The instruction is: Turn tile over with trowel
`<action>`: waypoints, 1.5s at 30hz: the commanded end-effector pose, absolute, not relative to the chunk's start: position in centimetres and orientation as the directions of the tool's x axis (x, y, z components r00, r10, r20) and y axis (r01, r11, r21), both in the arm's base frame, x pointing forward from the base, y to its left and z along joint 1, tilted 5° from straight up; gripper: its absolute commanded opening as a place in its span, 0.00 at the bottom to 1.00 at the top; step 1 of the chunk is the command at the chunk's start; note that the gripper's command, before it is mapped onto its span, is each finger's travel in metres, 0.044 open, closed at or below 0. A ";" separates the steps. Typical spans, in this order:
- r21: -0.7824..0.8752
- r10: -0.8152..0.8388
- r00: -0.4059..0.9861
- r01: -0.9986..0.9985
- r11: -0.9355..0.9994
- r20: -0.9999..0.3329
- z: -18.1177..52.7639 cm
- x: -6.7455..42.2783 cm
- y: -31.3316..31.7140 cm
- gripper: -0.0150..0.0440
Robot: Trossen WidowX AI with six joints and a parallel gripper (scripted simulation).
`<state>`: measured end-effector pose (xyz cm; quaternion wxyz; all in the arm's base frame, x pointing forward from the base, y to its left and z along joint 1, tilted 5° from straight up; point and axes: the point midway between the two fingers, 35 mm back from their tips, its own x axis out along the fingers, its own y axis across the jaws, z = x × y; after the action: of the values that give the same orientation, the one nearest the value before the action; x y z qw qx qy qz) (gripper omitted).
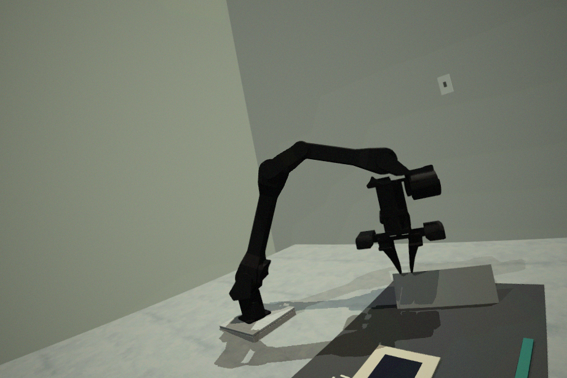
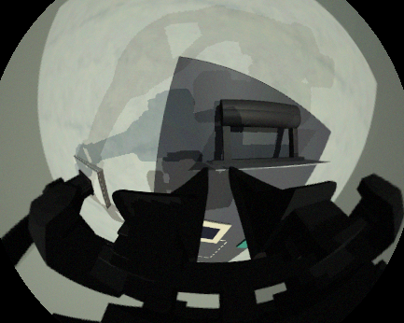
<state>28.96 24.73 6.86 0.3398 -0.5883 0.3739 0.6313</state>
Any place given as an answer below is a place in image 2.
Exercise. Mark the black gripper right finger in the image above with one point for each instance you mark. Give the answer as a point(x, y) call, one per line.
point(264, 209)

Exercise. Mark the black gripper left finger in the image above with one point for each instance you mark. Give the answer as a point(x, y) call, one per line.
point(184, 208)

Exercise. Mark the beige square tile with dark square centre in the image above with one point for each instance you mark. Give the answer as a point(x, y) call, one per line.
point(213, 231)

